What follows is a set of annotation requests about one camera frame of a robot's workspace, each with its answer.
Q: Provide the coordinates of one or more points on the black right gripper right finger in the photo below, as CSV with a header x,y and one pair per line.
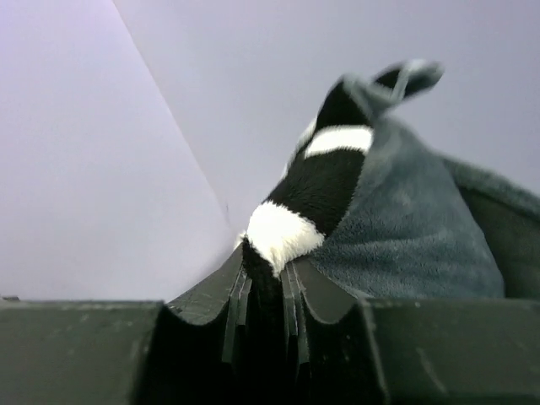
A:
x,y
405,351

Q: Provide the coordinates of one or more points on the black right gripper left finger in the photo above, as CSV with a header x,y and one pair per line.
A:
x,y
124,352

